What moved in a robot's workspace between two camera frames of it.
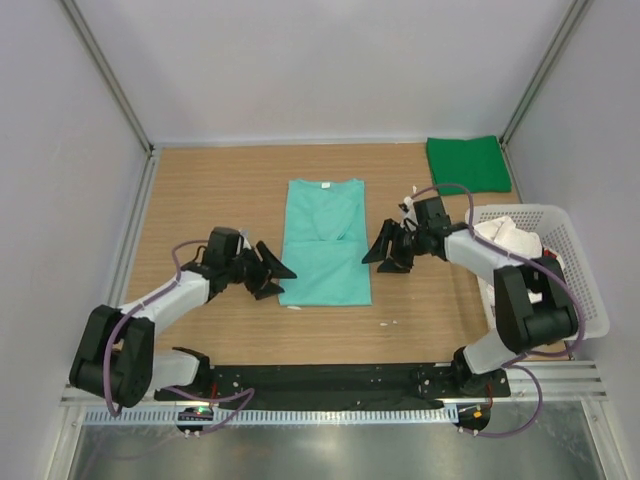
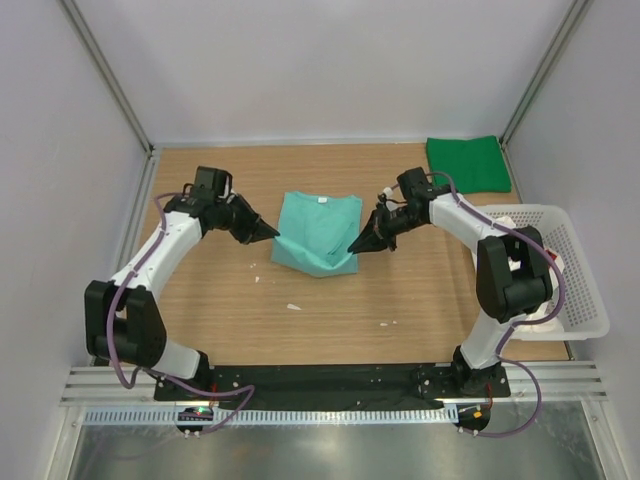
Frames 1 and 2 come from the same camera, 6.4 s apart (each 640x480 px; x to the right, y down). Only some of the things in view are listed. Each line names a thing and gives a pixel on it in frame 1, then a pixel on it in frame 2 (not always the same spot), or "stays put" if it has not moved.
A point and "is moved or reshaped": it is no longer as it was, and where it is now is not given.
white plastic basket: [560, 236] stays put
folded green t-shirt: [478, 164] stays put
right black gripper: [403, 245] → [386, 227]
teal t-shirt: [325, 256] is moved or reshaped
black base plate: [236, 383] stays put
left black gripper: [254, 273] → [242, 220]
